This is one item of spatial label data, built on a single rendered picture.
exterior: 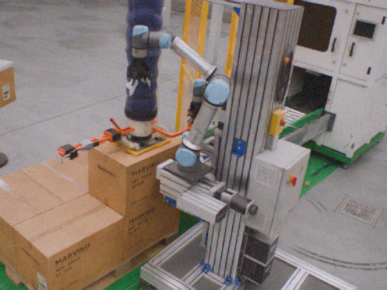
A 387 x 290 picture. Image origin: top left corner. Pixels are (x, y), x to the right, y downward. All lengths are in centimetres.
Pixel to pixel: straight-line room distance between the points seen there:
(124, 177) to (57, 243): 58
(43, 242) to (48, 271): 18
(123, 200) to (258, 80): 123
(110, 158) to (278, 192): 112
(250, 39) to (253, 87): 26
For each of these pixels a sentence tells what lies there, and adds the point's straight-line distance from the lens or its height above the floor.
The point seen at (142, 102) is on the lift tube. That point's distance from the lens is 286.
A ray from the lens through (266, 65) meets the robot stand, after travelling 231.
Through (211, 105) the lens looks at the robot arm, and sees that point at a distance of 223.
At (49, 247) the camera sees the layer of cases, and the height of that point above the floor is 54.
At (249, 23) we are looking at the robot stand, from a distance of 233.
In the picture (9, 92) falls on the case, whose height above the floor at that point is 73.
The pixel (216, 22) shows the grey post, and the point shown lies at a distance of 643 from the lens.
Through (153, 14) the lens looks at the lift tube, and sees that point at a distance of 270.
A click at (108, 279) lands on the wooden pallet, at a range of 330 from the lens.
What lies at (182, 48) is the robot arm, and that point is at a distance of 233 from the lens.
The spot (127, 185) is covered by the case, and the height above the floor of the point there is 80.
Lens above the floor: 233
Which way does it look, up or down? 27 degrees down
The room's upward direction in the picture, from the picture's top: 6 degrees clockwise
